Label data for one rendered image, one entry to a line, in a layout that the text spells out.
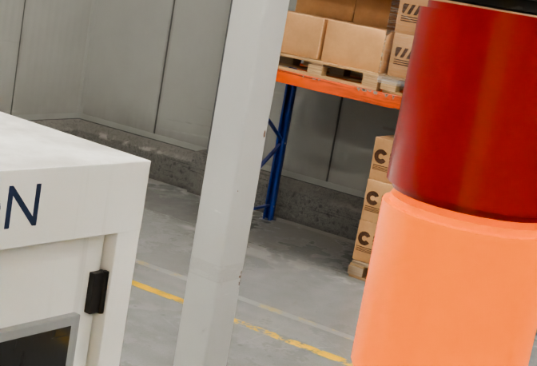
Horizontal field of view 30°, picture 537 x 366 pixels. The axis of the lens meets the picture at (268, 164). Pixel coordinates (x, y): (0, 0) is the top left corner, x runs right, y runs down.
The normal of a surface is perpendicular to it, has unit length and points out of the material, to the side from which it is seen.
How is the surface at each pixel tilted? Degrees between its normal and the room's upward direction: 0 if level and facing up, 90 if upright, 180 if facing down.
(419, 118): 90
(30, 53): 90
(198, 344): 90
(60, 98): 90
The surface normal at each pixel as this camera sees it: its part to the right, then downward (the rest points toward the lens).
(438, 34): -0.84, -0.05
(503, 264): 0.28, 0.22
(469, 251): -0.23, 0.14
